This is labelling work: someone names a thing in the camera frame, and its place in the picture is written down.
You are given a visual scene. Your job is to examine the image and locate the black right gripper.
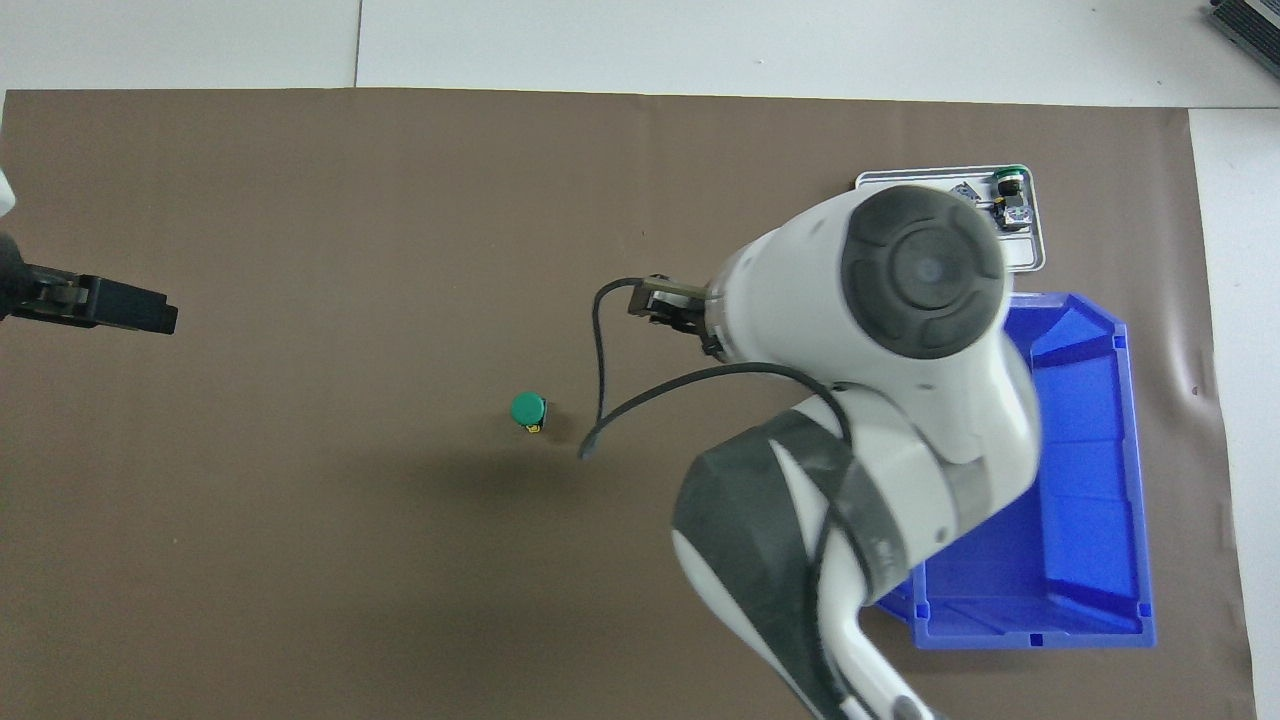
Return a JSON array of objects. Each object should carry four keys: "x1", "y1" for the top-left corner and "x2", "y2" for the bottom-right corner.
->
[{"x1": 628, "y1": 298, "x2": 723, "y2": 356}]

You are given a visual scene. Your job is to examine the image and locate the grey metal tray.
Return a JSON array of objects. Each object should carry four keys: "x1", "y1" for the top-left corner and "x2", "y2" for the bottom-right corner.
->
[{"x1": 855, "y1": 165, "x2": 1047, "y2": 273}]

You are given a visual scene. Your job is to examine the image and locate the brown paper table mat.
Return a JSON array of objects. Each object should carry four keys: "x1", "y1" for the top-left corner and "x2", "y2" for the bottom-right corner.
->
[{"x1": 0, "y1": 88, "x2": 1259, "y2": 720}]

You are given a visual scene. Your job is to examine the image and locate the grey ribbed device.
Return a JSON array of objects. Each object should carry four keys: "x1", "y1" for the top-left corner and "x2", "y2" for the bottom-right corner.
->
[{"x1": 1205, "y1": 0, "x2": 1280, "y2": 51}]

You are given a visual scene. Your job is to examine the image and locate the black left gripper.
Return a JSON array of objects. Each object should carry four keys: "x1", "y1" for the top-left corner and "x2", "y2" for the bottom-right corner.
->
[{"x1": 0, "y1": 232, "x2": 179, "y2": 336}]

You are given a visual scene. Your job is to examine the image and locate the blue plastic storage bin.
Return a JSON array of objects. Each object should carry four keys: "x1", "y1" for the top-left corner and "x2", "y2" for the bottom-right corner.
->
[{"x1": 875, "y1": 292, "x2": 1158, "y2": 651}]

